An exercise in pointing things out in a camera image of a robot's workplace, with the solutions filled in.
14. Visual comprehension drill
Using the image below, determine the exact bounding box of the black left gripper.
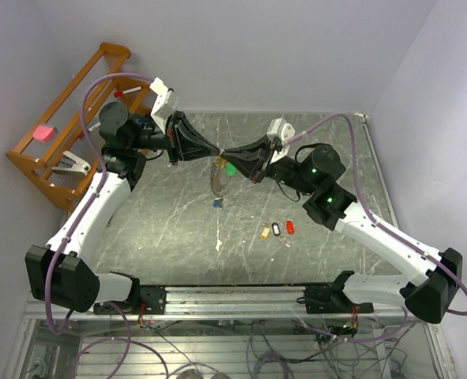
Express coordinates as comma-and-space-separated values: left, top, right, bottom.
130, 111, 220, 167

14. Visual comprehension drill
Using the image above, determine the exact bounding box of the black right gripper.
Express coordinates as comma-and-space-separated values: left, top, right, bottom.
221, 136, 317, 197

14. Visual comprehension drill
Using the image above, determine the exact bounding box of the green key tag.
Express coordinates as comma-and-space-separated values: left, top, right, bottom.
225, 163, 236, 177

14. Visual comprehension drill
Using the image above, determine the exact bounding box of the yellow handled chain keyring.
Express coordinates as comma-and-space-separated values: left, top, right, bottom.
209, 158, 231, 198

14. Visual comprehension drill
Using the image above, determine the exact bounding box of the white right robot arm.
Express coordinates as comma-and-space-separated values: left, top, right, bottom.
220, 137, 463, 324

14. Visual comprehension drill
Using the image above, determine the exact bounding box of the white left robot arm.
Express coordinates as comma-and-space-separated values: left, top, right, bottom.
24, 102, 220, 314

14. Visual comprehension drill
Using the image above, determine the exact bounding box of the black key tag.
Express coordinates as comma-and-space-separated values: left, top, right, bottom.
271, 223, 281, 237

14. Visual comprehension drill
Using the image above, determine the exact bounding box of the yellow key tag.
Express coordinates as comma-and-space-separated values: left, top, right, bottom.
260, 223, 271, 240

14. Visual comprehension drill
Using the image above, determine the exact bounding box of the red key tag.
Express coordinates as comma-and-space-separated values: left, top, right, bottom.
285, 220, 296, 235

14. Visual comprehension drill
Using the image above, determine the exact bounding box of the red capped marker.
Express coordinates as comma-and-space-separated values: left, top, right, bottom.
114, 86, 142, 98

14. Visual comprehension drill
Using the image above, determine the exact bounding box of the white marker pen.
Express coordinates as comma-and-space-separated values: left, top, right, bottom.
88, 122, 100, 133

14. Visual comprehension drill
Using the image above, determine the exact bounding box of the white binder clip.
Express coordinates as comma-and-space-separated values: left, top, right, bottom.
52, 151, 91, 177

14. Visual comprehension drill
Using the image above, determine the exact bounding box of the wooden tiered rack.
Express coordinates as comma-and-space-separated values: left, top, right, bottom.
6, 43, 131, 212

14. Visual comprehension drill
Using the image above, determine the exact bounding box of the pink eraser block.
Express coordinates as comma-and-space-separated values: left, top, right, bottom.
32, 124, 58, 143

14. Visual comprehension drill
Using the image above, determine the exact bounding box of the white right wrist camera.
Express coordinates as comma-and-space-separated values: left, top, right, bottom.
266, 118, 296, 164

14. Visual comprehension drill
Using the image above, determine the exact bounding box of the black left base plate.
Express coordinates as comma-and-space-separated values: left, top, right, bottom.
140, 285, 167, 315

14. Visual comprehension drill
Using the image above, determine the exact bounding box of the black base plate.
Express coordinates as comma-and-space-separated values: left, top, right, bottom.
296, 283, 374, 314
140, 285, 167, 315

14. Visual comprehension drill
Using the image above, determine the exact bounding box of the aluminium mounting rail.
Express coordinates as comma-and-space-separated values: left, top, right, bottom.
23, 286, 416, 321

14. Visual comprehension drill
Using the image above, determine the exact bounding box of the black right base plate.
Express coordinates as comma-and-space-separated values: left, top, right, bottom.
296, 283, 374, 314

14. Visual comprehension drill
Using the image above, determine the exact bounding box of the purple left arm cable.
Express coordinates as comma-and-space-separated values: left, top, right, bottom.
43, 72, 171, 379

